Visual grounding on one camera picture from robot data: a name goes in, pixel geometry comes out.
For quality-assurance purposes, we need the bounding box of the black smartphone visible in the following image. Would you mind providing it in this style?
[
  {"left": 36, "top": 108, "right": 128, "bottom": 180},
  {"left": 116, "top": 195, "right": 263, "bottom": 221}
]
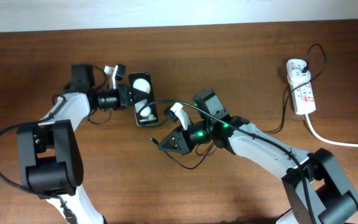
[{"left": 129, "top": 72, "right": 158, "bottom": 126}]

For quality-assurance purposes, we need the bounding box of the black USB charging cable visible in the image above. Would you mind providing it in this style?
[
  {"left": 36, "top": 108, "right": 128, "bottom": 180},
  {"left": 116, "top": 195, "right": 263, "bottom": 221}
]
[{"left": 149, "top": 42, "right": 327, "bottom": 170}]

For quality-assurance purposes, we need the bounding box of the white power strip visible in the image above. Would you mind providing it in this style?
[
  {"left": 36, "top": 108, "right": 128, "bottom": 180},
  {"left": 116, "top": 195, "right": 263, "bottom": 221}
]
[{"left": 288, "top": 80, "right": 316, "bottom": 115}]

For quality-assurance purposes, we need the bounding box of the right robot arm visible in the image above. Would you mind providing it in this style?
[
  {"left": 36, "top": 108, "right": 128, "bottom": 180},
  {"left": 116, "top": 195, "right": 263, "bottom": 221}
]
[{"left": 157, "top": 89, "right": 358, "bottom": 223}]

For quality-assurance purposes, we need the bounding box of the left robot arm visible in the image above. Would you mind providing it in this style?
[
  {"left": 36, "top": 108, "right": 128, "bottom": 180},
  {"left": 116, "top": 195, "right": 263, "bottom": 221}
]
[{"left": 17, "top": 63, "right": 154, "bottom": 223}]

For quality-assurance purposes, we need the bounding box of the white USB wall charger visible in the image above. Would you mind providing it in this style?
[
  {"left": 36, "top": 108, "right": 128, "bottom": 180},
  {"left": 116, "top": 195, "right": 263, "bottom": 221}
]
[{"left": 287, "top": 58, "right": 311, "bottom": 85}]

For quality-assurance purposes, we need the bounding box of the white power strip cord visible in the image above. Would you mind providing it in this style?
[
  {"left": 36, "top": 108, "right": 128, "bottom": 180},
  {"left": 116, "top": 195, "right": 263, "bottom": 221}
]
[{"left": 303, "top": 113, "right": 358, "bottom": 151}]

